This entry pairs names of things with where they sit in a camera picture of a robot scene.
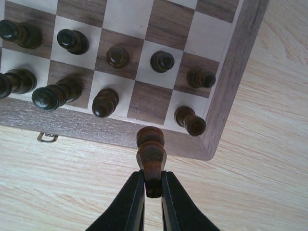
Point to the dark pawn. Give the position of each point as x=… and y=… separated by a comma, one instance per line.
x=73, y=41
x=198, y=78
x=23, y=34
x=117, y=57
x=162, y=61

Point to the dark piece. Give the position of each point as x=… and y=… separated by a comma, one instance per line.
x=17, y=81
x=186, y=118

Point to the metal board latch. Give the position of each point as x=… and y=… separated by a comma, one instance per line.
x=47, y=137

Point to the dark piece one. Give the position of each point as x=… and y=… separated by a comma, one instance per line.
x=151, y=158
x=50, y=97

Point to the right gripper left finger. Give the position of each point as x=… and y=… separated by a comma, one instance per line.
x=126, y=212

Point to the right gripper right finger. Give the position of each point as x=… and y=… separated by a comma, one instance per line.
x=179, y=212

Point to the dark piece two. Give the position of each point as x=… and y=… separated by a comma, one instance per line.
x=105, y=102

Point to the wooden chess board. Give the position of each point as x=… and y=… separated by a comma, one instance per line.
x=214, y=35

